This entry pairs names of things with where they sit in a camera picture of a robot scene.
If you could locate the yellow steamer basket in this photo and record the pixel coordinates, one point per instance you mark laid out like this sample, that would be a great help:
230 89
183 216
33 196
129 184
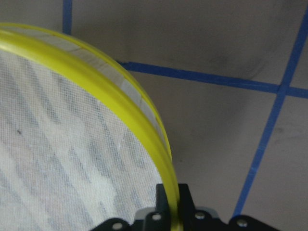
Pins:
80 139

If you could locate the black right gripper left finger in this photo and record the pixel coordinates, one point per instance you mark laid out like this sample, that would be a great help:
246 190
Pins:
159 219

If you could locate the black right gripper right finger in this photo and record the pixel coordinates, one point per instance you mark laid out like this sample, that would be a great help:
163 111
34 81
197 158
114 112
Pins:
186 207

